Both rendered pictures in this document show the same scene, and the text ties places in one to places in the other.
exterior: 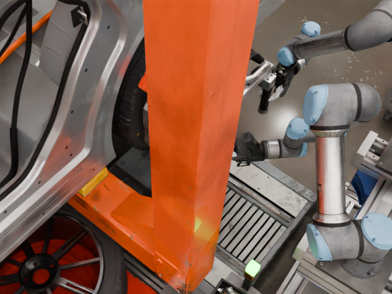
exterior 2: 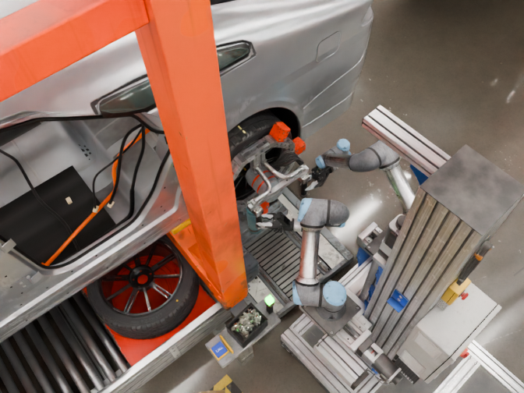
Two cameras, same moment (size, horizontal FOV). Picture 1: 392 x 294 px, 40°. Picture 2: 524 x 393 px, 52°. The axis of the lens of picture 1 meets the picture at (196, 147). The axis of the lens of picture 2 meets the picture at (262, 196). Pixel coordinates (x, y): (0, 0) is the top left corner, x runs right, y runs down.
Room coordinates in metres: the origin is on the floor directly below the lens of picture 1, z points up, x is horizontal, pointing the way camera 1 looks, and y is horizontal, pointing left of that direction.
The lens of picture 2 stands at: (-0.20, -0.56, 3.52)
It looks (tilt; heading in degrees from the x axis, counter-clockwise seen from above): 59 degrees down; 19
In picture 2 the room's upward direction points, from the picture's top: 3 degrees counter-clockwise
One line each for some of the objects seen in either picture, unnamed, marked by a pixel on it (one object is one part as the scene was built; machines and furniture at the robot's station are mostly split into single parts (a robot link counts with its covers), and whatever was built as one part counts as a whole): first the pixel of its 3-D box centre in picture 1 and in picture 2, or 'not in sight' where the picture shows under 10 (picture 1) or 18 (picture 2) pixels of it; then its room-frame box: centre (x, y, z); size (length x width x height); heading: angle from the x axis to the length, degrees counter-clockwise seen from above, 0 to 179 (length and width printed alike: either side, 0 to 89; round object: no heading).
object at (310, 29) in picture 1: (307, 38); (340, 150); (1.67, -0.42, 0.95); 0.11 x 0.08 x 0.11; 142
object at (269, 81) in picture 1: (262, 77); (301, 175); (1.46, -0.24, 0.93); 0.09 x 0.05 x 0.05; 55
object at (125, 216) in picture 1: (116, 199); (192, 240); (1.00, 0.29, 0.69); 0.52 x 0.17 x 0.35; 55
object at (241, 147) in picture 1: (249, 151); (283, 224); (1.19, -0.21, 0.80); 0.12 x 0.08 x 0.09; 100
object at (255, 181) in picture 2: not in sight; (263, 182); (1.40, -0.04, 0.85); 0.21 x 0.14 x 0.14; 55
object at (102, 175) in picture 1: (83, 172); (176, 219); (1.10, 0.43, 0.71); 0.14 x 0.14 x 0.05; 55
